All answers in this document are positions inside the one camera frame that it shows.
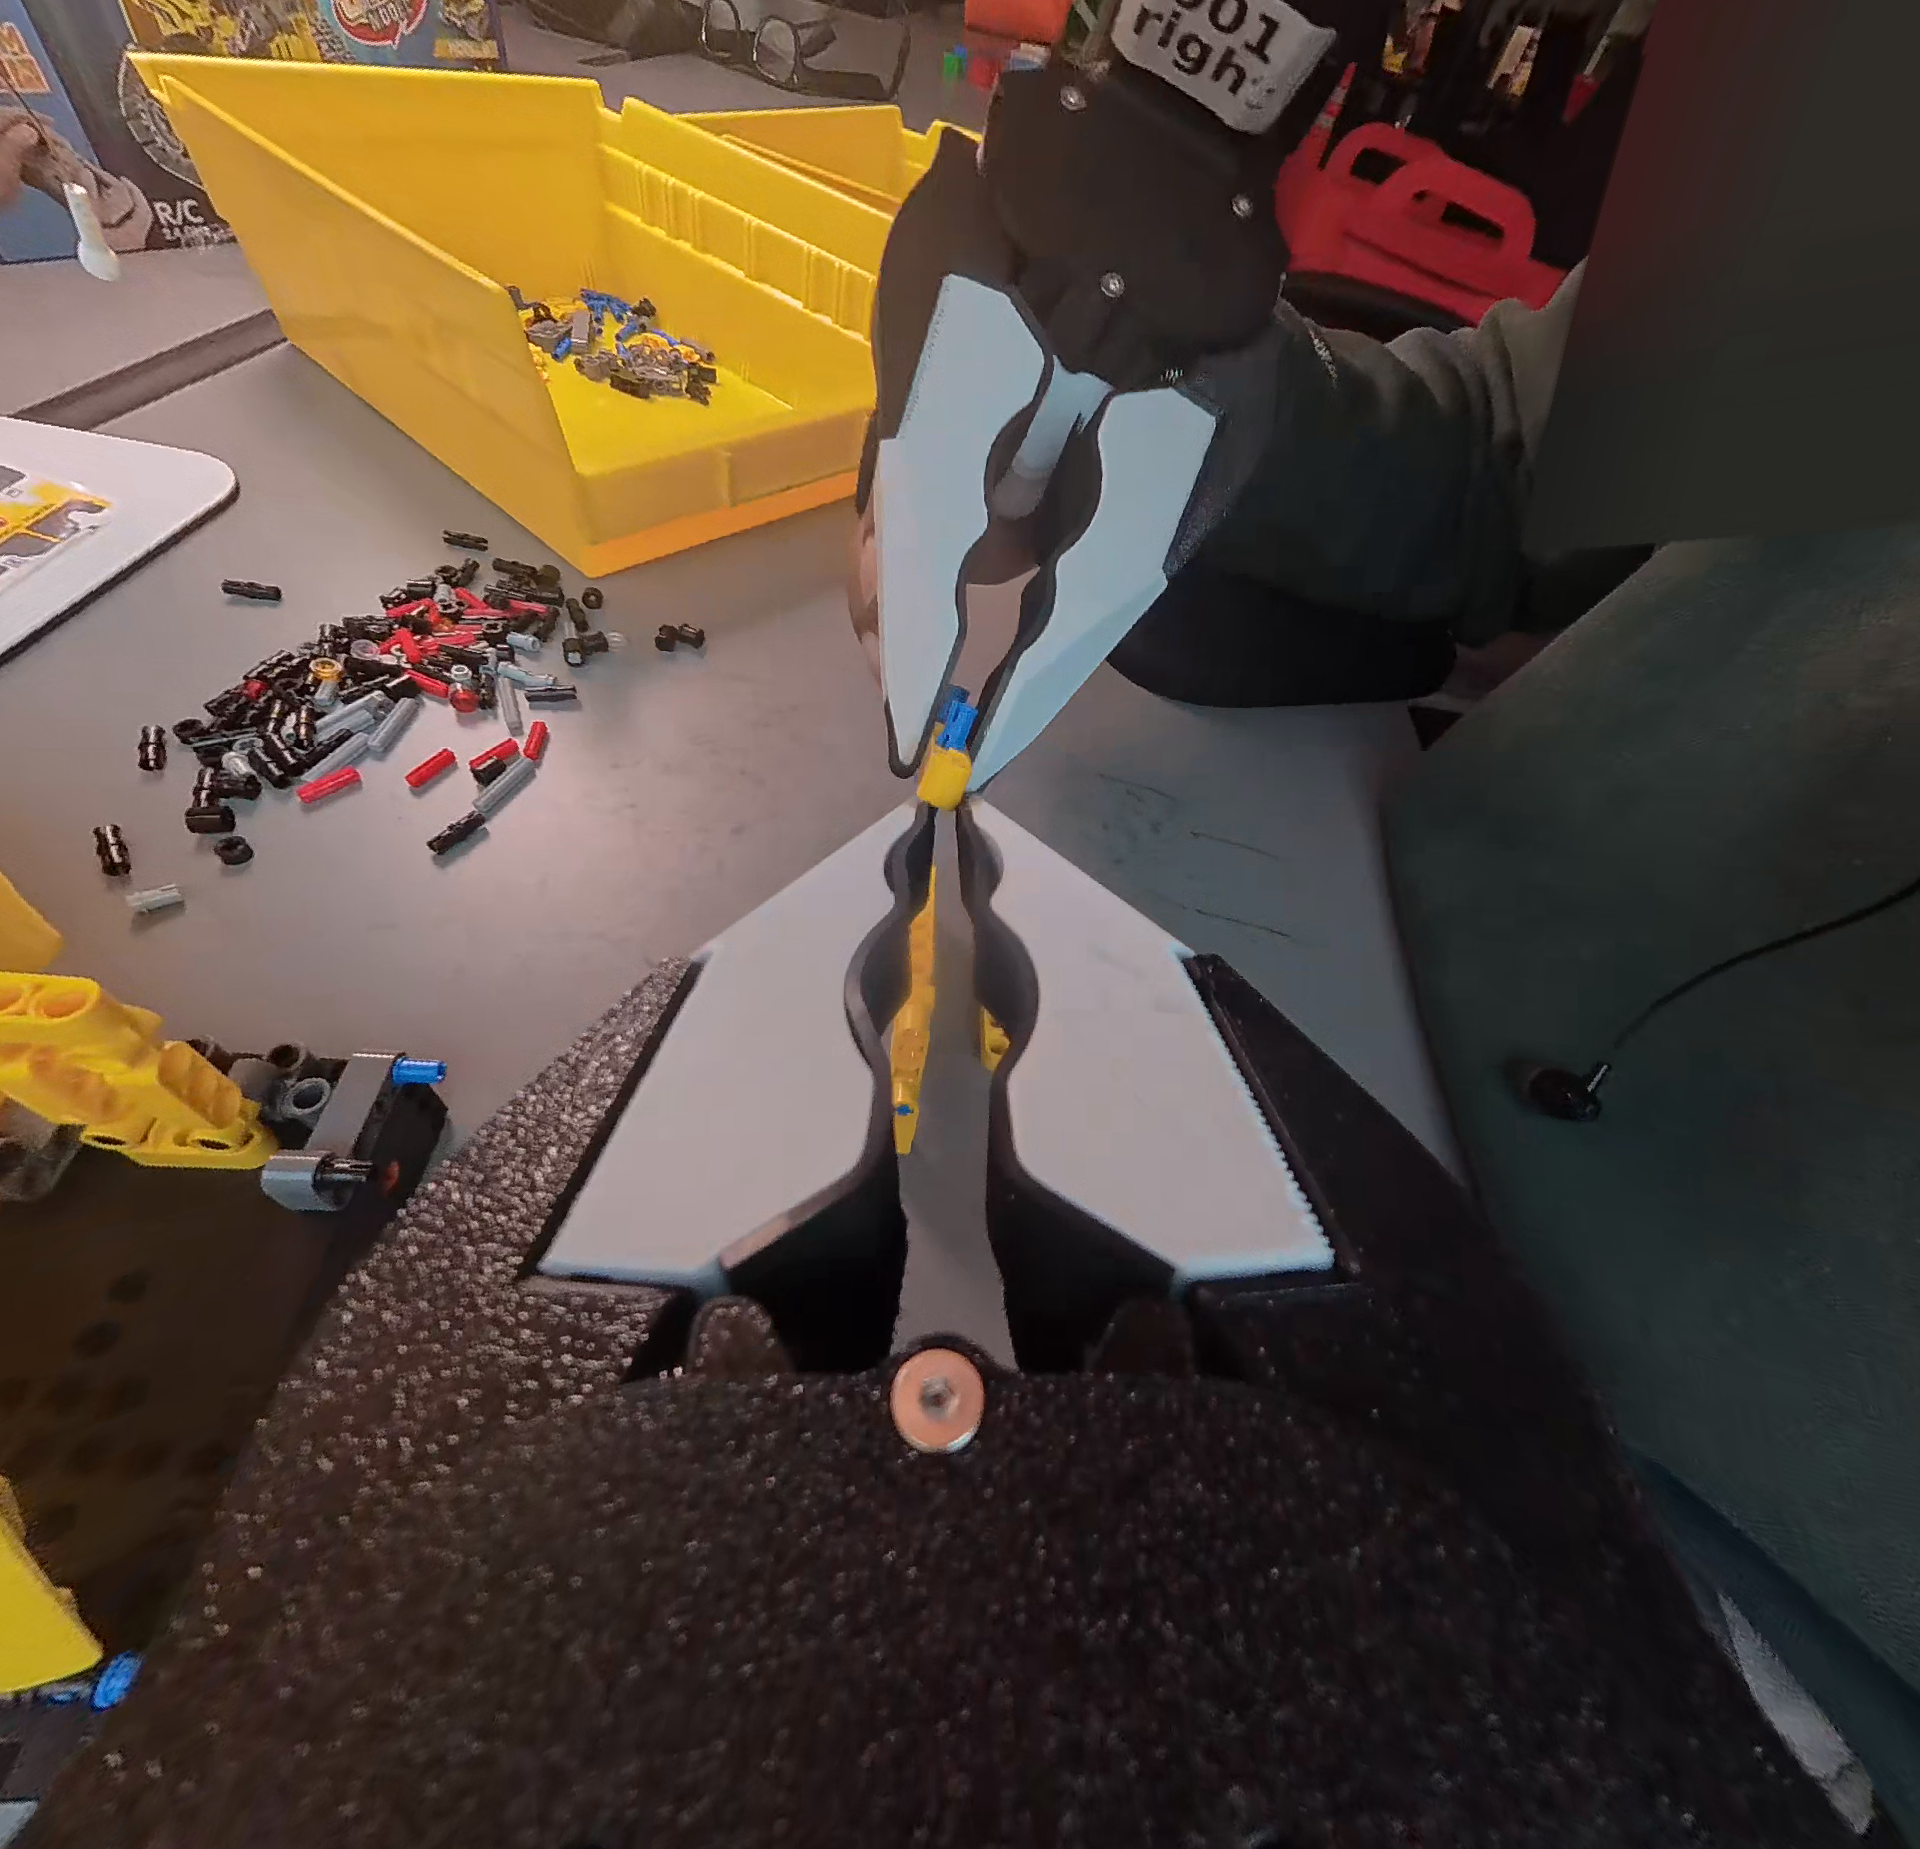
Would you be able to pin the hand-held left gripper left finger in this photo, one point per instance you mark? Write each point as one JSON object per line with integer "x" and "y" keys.
{"x": 723, "y": 1115}

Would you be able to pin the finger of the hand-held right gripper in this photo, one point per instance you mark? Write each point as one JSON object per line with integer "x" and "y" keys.
{"x": 940, "y": 502}
{"x": 1126, "y": 531}

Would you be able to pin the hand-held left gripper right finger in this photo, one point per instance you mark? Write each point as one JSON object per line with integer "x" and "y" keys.
{"x": 1155, "y": 1115}

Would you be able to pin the yellow lego panel assembly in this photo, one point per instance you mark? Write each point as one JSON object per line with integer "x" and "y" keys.
{"x": 943, "y": 787}

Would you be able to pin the person's right forearm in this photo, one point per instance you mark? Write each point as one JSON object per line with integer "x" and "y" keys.
{"x": 1423, "y": 440}

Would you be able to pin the assorted lego parts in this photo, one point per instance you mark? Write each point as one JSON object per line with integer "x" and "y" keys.
{"x": 623, "y": 352}

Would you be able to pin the pile of small lego pins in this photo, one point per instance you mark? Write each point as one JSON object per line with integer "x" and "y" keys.
{"x": 377, "y": 679}

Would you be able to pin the partly built yellow lego model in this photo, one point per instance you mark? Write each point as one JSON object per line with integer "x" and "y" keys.
{"x": 91, "y": 1055}

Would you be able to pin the person's right hand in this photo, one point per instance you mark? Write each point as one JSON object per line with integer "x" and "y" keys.
{"x": 867, "y": 589}

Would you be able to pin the red black bag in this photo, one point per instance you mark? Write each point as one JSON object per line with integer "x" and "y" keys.
{"x": 1411, "y": 197}

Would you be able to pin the yellow plastic storage bin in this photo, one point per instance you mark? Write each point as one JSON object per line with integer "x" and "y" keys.
{"x": 811, "y": 138}
{"x": 25, "y": 927}
{"x": 377, "y": 229}

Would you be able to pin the black eyeglasses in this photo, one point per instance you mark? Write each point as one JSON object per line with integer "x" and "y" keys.
{"x": 763, "y": 41}

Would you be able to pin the person's green sweatshirt torso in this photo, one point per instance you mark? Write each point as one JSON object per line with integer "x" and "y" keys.
{"x": 1651, "y": 978}

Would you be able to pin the white instruction board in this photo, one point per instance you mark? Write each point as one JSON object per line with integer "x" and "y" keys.
{"x": 149, "y": 482}

